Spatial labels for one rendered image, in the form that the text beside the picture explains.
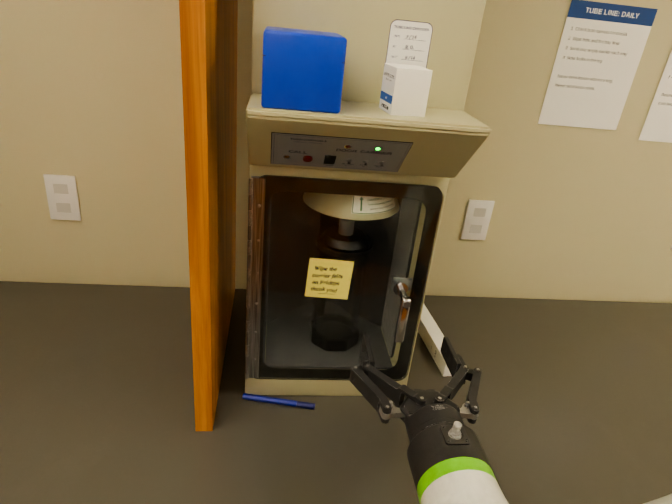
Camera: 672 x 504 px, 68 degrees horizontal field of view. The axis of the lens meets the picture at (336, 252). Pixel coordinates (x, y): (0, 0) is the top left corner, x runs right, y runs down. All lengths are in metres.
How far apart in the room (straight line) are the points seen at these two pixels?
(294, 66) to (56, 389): 0.75
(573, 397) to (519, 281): 0.44
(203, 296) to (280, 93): 0.33
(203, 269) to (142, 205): 0.58
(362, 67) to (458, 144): 0.18
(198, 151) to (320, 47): 0.21
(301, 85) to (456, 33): 0.25
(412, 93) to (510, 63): 0.63
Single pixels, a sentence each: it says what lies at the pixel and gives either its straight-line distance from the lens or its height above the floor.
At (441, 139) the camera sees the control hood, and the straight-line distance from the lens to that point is 0.70.
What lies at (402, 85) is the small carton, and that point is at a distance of 0.69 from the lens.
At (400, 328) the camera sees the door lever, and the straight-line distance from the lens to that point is 0.87.
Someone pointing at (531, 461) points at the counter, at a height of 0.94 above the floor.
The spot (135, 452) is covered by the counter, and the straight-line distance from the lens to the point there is 0.95.
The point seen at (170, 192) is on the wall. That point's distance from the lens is 1.28.
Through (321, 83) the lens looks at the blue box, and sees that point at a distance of 0.65.
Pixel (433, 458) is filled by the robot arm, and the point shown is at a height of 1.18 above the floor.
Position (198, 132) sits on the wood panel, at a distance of 0.69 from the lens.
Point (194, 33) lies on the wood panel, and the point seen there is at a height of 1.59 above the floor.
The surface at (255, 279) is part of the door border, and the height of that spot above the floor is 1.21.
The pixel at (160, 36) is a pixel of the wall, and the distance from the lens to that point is 1.21.
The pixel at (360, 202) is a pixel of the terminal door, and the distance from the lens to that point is 0.80.
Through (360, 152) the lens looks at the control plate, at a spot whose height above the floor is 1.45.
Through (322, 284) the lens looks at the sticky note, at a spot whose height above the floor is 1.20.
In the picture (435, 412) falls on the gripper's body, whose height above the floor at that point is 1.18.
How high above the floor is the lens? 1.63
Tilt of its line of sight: 26 degrees down
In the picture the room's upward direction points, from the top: 6 degrees clockwise
